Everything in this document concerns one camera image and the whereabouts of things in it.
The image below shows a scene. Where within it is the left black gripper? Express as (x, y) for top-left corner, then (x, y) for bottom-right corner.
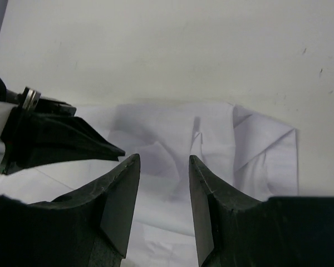
(0, 78), (125, 175)

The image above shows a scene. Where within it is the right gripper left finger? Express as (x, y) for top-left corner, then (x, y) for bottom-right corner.
(0, 154), (140, 266)

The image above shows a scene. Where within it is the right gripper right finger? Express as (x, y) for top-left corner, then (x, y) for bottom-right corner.
(189, 156), (334, 266)

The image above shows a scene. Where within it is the white long sleeve shirt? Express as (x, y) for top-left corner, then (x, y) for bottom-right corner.
(0, 103), (298, 266)

